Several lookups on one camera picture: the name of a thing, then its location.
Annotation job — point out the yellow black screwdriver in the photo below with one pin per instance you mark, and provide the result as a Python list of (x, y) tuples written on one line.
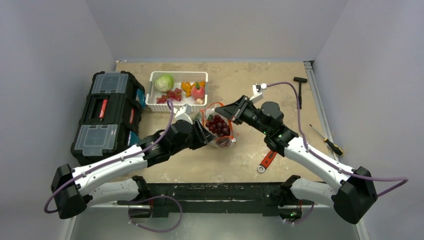
[(335, 148)]

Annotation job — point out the green cabbage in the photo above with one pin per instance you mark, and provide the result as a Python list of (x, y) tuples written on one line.
[(164, 83)]

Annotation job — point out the purple grape bunch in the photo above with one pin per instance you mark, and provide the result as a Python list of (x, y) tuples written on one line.
[(217, 125)]

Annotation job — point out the small red grape bunch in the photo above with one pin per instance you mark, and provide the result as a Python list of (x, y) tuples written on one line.
[(173, 95)]

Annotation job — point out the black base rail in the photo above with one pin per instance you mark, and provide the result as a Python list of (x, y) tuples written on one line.
[(270, 199)]

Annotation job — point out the black toolbox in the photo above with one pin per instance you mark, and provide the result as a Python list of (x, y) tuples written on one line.
[(111, 116)]

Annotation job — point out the clear zip top bag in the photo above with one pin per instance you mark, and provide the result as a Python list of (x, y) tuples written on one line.
[(222, 142)]

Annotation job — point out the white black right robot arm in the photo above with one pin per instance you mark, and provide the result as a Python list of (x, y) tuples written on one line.
[(351, 192)]

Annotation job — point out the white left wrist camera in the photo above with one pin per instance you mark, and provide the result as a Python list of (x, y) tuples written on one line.
[(183, 113)]

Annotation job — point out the beige garlic bulb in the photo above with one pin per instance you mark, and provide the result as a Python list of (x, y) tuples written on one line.
[(199, 101)]

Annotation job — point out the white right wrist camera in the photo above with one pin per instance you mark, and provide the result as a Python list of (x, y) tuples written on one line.
[(258, 90)]

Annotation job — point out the pink peach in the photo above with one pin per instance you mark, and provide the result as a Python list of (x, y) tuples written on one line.
[(198, 91)]

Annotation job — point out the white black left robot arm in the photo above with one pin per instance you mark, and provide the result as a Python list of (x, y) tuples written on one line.
[(72, 188)]

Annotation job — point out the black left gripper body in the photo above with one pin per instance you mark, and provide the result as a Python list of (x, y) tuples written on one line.
[(194, 141)]

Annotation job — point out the white plastic basket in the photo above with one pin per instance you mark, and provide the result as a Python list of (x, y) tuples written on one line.
[(179, 77)]

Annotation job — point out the red adjustable wrench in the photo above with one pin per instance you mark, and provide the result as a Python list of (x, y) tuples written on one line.
[(267, 160)]

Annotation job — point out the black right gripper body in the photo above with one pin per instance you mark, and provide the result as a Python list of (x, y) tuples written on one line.
[(240, 110)]

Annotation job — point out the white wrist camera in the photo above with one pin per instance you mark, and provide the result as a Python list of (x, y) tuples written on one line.
[(258, 90), (183, 113)]

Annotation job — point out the black hammer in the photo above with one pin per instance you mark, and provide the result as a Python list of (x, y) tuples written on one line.
[(300, 81)]

